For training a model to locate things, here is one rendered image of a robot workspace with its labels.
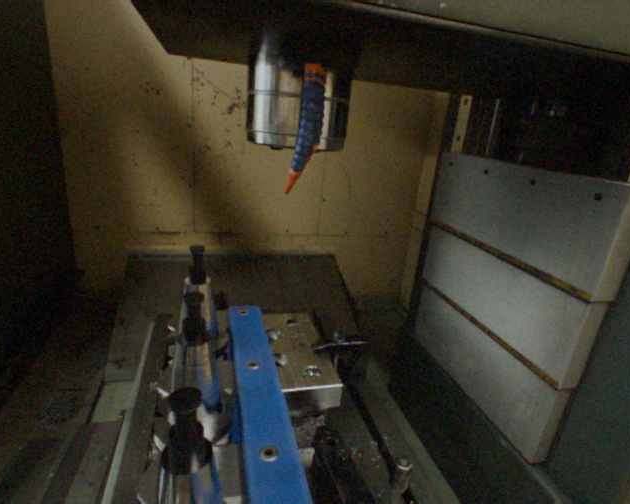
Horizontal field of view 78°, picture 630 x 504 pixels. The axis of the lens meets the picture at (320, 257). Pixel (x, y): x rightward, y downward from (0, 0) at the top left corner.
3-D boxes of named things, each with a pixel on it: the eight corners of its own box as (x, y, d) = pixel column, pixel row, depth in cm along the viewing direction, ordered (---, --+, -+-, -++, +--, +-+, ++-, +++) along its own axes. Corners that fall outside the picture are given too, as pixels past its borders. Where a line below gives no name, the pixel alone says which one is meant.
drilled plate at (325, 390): (217, 420, 69) (217, 397, 67) (214, 334, 95) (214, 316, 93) (339, 406, 75) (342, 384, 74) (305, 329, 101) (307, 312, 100)
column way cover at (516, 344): (528, 470, 70) (632, 185, 53) (406, 333, 113) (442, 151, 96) (550, 466, 71) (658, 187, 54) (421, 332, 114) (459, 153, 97)
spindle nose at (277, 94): (362, 154, 59) (374, 67, 55) (260, 147, 52) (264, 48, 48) (320, 144, 72) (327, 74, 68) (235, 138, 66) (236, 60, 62)
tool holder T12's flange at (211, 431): (229, 463, 30) (229, 438, 29) (146, 466, 29) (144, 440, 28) (235, 406, 36) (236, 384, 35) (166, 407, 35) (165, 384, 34)
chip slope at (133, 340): (88, 423, 106) (77, 340, 97) (131, 309, 166) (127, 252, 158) (385, 391, 131) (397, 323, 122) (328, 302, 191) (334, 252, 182)
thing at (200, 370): (220, 429, 30) (221, 354, 28) (159, 430, 29) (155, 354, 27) (225, 391, 34) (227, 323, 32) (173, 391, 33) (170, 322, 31)
